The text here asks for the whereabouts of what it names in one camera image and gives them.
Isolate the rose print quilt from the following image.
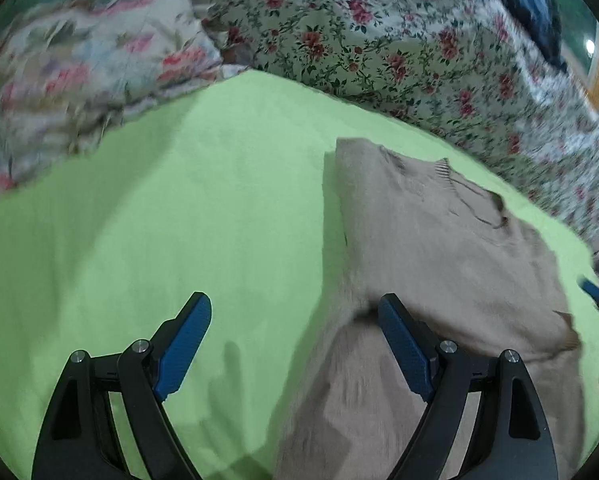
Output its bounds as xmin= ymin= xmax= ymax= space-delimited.
xmin=186 ymin=0 xmax=599 ymax=241

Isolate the beige knit sweater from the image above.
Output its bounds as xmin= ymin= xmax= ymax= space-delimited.
xmin=274 ymin=136 xmax=599 ymax=480

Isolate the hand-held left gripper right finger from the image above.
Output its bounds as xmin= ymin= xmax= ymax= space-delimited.
xmin=378 ymin=293 xmax=560 ymax=480

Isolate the ruffled floral pillow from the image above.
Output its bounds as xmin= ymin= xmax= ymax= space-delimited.
xmin=0 ymin=0 xmax=225 ymax=206

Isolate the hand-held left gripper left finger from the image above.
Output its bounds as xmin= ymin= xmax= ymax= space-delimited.
xmin=32 ymin=291 xmax=212 ymax=480

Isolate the green blanket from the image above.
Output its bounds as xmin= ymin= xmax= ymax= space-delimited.
xmin=0 ymin=69 xmax=599 ymax=480

